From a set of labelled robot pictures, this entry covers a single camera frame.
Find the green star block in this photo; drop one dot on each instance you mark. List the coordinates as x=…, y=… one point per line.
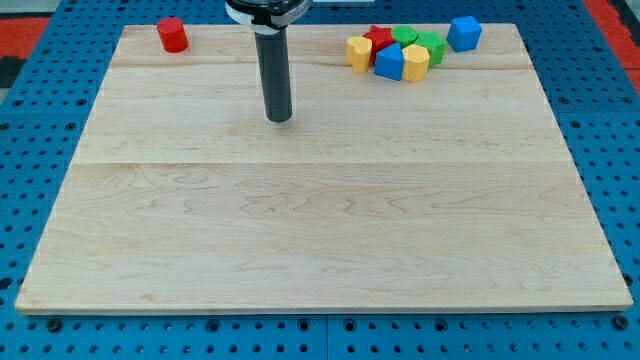
x=435, y=45

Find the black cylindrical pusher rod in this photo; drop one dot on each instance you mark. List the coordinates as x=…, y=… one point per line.
x=273, y=59

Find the blue cube block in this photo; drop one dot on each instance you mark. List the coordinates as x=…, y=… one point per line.
x=464, y=33

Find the green round block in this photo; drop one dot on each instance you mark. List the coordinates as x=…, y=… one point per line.
x=404, y=35

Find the red cylinder block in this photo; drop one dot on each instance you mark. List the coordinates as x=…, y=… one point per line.
x=172, y=34

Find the blue triangular block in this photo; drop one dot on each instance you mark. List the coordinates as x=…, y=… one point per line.
x=389, y=62

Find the black white robot arm flange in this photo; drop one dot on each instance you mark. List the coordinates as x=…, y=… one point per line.
x=266, y=17

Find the yellow heart block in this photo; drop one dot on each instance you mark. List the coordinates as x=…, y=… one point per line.
x=358, y=53

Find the red star block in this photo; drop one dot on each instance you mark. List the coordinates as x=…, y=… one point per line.
x=381, y=37

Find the yellow hexagon block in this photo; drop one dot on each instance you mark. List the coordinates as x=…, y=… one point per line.
x=416, y=63

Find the light wooden board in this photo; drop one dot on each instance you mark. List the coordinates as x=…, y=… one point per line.
x=453, y=194

